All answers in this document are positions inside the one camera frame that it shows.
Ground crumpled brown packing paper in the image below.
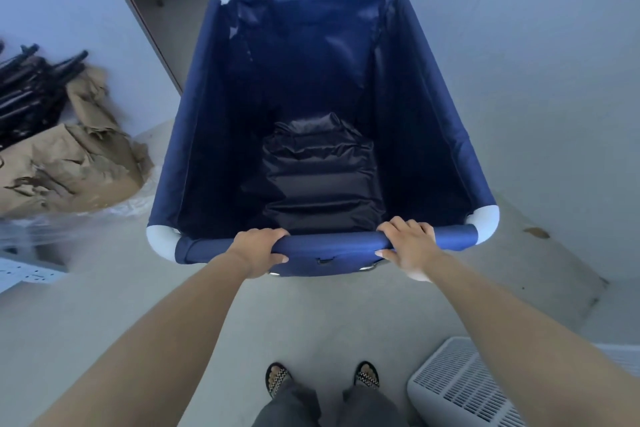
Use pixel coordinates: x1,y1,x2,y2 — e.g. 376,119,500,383
0,66,154,218

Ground person's grey trousers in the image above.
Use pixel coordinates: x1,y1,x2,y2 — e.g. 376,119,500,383
251,381,408,427

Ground black plastic bag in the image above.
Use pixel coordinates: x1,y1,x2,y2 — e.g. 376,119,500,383
259,112,387,235

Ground person's left sandal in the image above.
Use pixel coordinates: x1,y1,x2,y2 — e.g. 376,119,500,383
265,363,292,398

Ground person's right sandal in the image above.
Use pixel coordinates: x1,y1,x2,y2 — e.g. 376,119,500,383
354,361,380,389

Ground person's left forearm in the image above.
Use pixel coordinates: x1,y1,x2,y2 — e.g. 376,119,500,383
30,251,251,427

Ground person's right hand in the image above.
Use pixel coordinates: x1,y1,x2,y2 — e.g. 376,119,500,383
374,216,437,284

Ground person's left hand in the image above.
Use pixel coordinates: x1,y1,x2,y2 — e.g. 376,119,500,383
228,228,291,280

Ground blue fabric laundry cart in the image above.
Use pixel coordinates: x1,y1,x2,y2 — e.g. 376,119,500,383
146,0,500,277

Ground person's right forearm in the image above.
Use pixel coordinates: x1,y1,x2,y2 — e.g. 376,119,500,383
425,254,640,427

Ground white grilled appliance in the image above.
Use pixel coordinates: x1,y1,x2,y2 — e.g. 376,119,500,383
406,337,640,427

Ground pile of black metal rods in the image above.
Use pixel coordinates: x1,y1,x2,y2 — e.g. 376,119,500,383
0,41,89,152

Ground white perforated metal shelf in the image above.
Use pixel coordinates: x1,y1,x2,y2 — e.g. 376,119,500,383
0,249,68,295

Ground person's sandal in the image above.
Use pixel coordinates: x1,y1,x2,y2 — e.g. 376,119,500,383
354,361,380,389
265,363,292,398

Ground clear plastic sheet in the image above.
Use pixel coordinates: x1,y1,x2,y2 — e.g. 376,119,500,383
0,169,162,262

